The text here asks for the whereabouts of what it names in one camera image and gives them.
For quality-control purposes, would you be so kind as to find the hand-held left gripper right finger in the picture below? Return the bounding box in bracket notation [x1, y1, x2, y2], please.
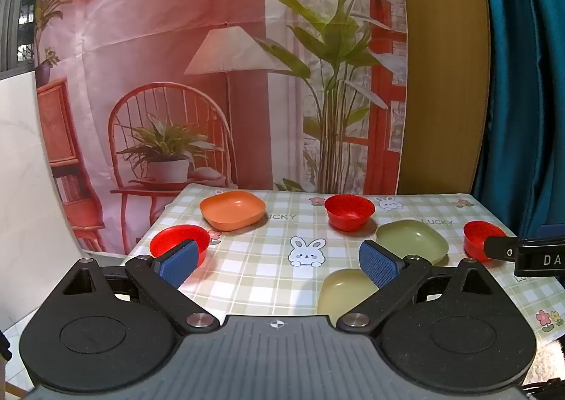
[336, 240, 515, 334]

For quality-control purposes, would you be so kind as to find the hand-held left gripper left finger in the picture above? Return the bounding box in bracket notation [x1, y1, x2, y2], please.
[42, 239, 220, 334]

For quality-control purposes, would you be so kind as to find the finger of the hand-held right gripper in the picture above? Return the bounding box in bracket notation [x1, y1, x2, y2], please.
[483, 236, 518, 264]

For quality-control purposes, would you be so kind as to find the red bowl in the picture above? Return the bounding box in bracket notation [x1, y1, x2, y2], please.
[149, 225, 211, 268]
[324, 194, 376, 232]
[463, 220, 507, 264]

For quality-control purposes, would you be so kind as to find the green square plate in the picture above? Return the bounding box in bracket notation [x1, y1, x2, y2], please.
[375, 220, 450, 266]

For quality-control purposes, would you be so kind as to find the yellow square plate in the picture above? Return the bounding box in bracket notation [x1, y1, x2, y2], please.
[316, 268, 380, 317]

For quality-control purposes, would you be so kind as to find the orange square plate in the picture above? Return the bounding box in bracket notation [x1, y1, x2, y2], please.
[200, 190, 267, 232]

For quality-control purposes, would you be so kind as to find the checked bunny print tablecloth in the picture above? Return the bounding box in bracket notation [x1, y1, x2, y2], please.
[126, 183, 565, 345]

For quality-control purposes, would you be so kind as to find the teal curtain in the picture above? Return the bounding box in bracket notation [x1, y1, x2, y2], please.
[470, 0, 565, 228]

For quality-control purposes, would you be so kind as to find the white marble panel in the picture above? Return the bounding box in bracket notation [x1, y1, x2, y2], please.
[0, 70, 129, 396]

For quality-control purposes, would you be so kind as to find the brown wooden board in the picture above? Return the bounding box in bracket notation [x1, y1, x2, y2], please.
[395, 0, 493, 198]

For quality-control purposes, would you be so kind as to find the printed backdrop cloth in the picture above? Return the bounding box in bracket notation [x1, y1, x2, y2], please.
[33, 0, 409, 255]

